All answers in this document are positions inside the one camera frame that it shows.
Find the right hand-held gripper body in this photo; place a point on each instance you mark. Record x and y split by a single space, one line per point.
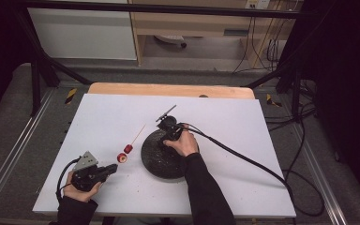
170 126

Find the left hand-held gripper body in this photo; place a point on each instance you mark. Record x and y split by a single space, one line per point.
86 176

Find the black round plate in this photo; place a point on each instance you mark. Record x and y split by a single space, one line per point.
159 164

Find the thin wooden skewer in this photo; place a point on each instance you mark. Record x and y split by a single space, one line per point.
138 135

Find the person's right hand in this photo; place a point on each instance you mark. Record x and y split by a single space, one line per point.
186 143

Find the person's left hand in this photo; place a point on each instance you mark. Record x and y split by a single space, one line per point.
78 195

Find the wooden table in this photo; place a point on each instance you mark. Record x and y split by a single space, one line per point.
168 90

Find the white table board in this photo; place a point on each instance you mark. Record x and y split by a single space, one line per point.
106 118

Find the yellow black tape strip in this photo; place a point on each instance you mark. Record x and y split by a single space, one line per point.
70 96
272 100

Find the white chair base with wheel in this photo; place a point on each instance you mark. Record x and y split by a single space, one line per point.
172 39

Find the light wooden desk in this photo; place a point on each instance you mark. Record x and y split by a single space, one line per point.
184 22

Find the white cabinet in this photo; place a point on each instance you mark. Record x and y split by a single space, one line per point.
81 31

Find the white power outlet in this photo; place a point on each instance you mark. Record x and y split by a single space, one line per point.
258 3

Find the aluminium floor rail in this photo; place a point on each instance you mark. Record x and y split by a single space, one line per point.
18 140
318 175

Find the black metal frame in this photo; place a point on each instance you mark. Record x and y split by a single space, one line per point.
168 10

